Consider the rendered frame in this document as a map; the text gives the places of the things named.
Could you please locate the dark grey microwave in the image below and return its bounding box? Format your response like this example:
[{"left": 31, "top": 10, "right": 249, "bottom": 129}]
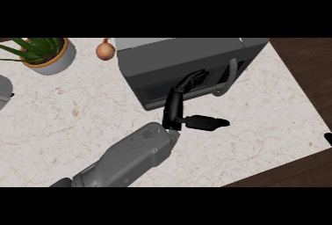
[{"left": 112, "top": 37, "right": 270, "bottom": 112}]

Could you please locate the grey microwave door handle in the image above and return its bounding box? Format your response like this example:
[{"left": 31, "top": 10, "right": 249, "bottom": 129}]
[{"left": 211, "top": 57, "right": 240, "bottom": 97}]

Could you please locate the grey rounded appliance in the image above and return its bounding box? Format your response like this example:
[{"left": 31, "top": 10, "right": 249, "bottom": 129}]
[{"left": 0, "top": 75, "right": 16, "bottom": 111}]

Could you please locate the green potted plant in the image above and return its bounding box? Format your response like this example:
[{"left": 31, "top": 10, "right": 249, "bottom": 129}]
[{"left": 0, "top": 37, "right": 78, "bottom": 76}]

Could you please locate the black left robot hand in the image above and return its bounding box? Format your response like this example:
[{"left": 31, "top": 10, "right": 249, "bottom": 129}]
[{"left": 161, "top": 69, "right": 230, "bottom": 132}]

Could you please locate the brown onion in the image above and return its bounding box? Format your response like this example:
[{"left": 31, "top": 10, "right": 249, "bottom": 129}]
[{"left": 94, "top": 38, "right": 117, "bottom": 62}]

